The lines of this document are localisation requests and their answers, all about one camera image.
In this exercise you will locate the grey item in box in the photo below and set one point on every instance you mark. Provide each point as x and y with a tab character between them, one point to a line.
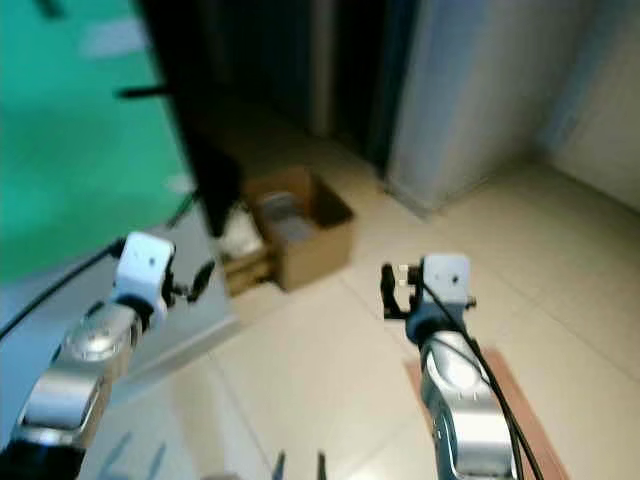
285	215

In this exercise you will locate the green screen cloth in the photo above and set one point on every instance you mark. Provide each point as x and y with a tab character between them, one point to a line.
80	140

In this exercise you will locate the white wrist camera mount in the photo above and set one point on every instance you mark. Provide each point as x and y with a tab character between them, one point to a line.
145	265
448	278

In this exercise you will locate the white bag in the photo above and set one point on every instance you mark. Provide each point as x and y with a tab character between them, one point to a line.
242	238

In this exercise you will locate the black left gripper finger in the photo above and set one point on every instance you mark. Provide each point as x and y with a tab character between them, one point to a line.
203	276

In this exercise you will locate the black hook bar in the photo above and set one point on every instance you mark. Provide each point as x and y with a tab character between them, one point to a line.
142	92

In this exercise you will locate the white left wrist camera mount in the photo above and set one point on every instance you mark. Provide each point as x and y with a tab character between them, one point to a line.
145	265

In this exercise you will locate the wooden slatted crate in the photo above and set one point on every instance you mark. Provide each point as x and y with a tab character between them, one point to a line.
248	272

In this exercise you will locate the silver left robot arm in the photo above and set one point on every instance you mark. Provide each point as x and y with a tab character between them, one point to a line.
75	375

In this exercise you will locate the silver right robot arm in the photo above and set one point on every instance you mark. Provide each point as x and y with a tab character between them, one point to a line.
460	400

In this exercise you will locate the grey door panel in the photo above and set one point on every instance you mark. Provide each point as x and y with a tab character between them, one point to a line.
470	90

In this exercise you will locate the brown floor mat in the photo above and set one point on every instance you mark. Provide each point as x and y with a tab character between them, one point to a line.
525	420

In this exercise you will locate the brown cardboard box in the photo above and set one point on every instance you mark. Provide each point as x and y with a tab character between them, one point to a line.
320	250

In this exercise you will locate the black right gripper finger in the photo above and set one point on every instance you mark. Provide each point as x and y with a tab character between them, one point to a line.
410	280
389	290

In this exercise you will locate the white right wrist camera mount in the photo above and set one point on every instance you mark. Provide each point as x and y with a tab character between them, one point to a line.
448	278

